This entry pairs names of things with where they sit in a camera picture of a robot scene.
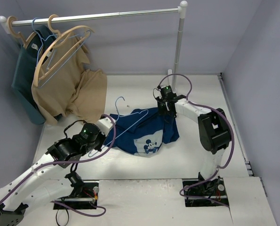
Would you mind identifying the light blue wire hanger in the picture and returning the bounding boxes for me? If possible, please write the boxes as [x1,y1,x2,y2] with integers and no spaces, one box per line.
[102,96,149,149]
[32,17,56,64]
[32,32,84,89]

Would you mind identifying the blue Mickey Mouse t-shirt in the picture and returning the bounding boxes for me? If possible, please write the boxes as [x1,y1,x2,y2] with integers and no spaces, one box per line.
[110,107,179,157]

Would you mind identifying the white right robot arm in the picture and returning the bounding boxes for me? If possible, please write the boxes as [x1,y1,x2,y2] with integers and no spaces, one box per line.
[155,85,233,194]

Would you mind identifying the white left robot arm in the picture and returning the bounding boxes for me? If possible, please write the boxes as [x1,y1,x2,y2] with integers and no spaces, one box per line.
[0,114,116,226]

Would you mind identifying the beige hanging shirt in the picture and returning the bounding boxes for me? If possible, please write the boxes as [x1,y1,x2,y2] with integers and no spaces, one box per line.
[31,37,108,127]

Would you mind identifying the wooden hanger with beige shirt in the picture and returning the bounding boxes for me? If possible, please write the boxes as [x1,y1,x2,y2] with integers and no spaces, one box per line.
[33,14,94,87]

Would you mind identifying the dark teal hanging shirt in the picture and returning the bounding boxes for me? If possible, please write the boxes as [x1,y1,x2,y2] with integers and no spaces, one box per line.
[11,34,53,125]

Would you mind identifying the wooden hanger far left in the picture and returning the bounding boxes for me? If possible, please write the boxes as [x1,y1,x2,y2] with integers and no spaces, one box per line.
[7,16,45,57]

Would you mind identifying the silver clothes rack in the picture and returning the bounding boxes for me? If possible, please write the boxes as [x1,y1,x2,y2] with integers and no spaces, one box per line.
[0,0,188,90]

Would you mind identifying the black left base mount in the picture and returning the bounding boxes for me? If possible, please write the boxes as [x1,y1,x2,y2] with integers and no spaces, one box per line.
[56,172,99,210]

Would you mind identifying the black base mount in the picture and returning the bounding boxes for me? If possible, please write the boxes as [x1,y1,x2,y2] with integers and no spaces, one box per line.
[180,177,229,208]
[56,172,99,210]

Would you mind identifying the black looped strap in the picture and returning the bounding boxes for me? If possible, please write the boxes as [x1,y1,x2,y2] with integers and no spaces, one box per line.
[56,197,71,226]

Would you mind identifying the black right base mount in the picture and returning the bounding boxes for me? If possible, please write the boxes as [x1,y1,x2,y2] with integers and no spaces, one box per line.
[180,177,229,208]

